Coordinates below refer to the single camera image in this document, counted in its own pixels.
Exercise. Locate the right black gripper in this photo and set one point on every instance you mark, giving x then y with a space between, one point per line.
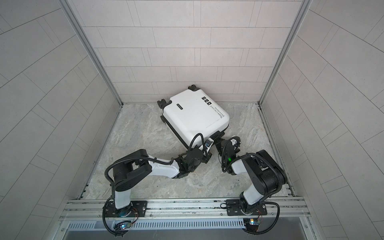
218 144

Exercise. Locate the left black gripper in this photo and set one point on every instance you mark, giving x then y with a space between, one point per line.
207 158

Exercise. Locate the black suitcase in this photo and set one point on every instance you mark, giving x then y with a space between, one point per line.
192 112

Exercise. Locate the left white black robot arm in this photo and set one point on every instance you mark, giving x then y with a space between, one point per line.
128 171

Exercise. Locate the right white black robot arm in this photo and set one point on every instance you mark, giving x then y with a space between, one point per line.
267 179

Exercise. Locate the right small circuit board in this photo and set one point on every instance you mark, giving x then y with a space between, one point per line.
252 225

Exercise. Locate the small circuit board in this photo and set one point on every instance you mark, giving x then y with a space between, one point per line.
123 226
252 225

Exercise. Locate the left small circuit board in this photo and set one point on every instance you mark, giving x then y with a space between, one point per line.
123 226

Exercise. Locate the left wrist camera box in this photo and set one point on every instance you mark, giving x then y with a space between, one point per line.
208 144

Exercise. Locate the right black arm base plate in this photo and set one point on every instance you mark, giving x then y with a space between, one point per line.
238 207

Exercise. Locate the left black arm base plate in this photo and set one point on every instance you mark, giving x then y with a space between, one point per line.
134 209

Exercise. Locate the aluminium mounting rail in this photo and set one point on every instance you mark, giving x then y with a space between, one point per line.
179 214

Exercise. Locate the right aluminium corner post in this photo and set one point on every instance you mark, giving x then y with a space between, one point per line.
290 38

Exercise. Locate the aluminium corner post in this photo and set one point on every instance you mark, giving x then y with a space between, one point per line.
290 38
88 47

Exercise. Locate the left aluminium corner post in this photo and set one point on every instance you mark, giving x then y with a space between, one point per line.
88 47

